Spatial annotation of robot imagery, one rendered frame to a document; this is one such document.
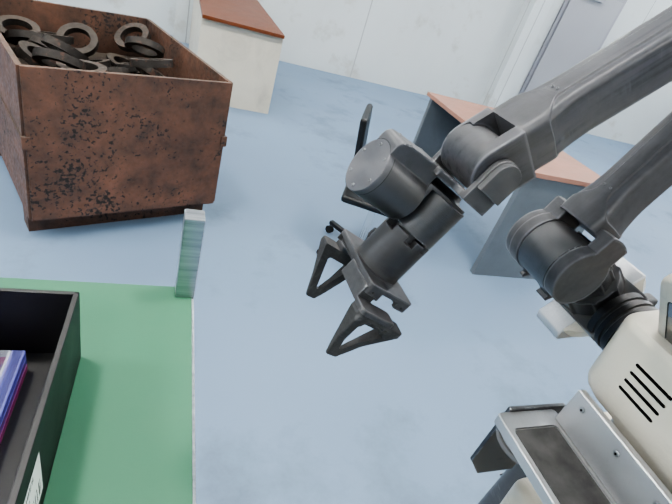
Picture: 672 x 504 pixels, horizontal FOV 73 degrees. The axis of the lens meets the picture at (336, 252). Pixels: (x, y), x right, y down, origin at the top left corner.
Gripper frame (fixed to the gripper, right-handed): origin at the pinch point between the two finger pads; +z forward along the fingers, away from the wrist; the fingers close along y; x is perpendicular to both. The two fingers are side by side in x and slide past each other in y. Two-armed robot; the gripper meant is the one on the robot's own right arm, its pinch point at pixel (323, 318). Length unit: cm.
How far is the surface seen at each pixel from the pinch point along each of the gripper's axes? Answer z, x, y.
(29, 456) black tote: 17.3, -22.2, 10.8
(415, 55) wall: -102, 332, -644
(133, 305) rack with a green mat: 24.2, -11.4, -20.1
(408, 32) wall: -116, 298, -644
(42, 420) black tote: 17.7, -21.8, 7.0
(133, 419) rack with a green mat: 23.8, -10.4, 0.0
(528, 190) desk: -41, 189, -161
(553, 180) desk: -55, 195, -158
